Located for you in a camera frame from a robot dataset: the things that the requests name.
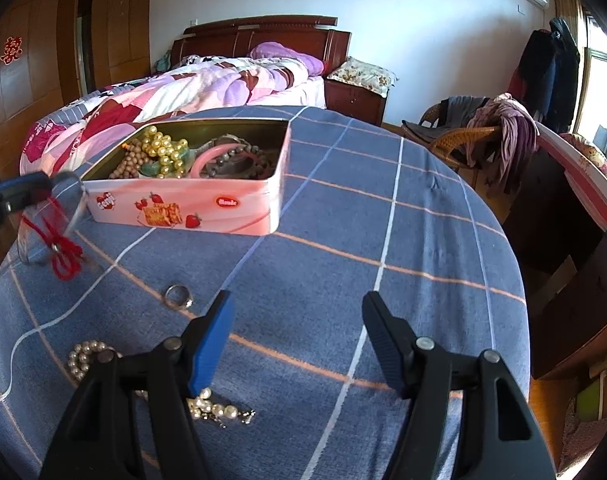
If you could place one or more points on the dark hanging coat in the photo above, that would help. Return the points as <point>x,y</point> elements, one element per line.
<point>553,75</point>

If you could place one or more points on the wooden nightstand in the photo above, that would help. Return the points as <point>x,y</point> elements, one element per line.
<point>353,102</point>

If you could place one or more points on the grey garment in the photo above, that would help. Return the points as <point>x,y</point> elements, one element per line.
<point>448,110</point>

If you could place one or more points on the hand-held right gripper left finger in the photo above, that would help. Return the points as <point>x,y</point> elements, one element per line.
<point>213,345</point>

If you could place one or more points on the beige curtain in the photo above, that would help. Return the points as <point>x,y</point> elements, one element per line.
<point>568,10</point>

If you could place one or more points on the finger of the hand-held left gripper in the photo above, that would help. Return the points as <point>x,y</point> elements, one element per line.
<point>18,187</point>

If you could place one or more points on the dark wooden cabinet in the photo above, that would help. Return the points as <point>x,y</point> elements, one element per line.
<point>578,325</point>

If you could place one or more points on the wooden wardrobe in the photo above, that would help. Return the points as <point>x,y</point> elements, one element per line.
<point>33,100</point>

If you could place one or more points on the mauve garment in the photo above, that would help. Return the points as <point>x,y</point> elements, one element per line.
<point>508,135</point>

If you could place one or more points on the wooden bed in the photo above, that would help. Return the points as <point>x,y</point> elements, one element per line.
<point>263,30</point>

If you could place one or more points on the window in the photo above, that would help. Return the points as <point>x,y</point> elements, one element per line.
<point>603,100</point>

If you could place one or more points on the silver bangle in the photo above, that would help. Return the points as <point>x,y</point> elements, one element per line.
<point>218,137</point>

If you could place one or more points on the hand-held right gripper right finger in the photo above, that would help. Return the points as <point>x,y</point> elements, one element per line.
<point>383,350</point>

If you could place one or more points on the pink and white pad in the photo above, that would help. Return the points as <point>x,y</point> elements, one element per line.
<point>573,165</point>

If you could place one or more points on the pink bangle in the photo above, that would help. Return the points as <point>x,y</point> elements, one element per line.
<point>199,160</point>

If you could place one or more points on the blue plaid tablecloth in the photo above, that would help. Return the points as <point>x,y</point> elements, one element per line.
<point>333,210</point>

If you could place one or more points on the red hanging garment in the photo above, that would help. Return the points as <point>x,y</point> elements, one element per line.
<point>516,85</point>

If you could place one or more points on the wicker chair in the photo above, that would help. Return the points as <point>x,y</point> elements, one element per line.
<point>463,140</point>

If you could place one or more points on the green jade bangle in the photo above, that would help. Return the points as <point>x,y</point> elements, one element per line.
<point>147,170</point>

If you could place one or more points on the red paper decoration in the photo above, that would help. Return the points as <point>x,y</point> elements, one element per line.
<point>11,50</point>

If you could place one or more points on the pink tin box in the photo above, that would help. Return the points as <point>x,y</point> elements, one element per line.
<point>208,210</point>

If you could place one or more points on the purple pillow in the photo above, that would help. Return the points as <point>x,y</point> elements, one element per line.
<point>283,55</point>

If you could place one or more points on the floral pink pillow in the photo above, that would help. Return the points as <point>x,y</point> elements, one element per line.
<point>601,160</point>

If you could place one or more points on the dark wooden desk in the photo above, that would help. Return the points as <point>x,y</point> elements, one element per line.
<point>543,200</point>

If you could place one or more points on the teal cloth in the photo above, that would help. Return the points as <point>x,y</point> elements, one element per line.
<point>162,64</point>

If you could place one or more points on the floral pillow with white frill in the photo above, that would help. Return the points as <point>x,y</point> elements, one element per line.
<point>363,75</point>

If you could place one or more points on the patchwork quilt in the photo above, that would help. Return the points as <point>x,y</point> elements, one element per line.
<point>133,95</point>

